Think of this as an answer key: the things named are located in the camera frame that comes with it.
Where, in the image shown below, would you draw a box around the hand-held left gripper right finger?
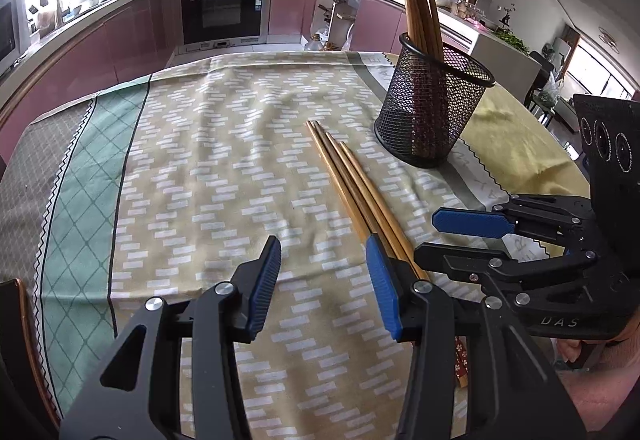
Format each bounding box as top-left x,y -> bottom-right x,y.
365,233 -> 588,440

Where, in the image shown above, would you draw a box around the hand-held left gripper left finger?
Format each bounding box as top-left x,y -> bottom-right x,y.
59,235 -> 282,440

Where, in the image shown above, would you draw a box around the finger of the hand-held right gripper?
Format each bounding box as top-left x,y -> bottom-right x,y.
432,192 -> 598,256
414,241 -> 617,311

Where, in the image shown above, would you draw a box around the black mesh utensil holder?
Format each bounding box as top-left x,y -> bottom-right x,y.
374,32 -> 497,169

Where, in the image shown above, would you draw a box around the person's right forearm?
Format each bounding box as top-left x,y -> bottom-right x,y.
562,360 -> 640,438

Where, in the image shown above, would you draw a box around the person's right hand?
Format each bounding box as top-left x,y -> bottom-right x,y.
554,337 -> 588,366

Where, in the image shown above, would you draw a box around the patterned beige green tablecloth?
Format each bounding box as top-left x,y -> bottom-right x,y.
0,51 -> 556,440

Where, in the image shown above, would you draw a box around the dark dining chair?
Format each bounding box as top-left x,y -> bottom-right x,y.
527,51 -> 556,108

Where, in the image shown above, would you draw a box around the green leafy vegetables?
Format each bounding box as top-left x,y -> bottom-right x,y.
495,29 -> 528,52

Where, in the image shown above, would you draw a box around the pink base cabinet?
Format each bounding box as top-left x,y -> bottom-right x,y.
0,0 -> 182,156
350,0 -> 481,56
268,0 -> 321,38

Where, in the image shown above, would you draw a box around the white countertop oven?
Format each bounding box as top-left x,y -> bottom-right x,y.
0,0 -> 28,76

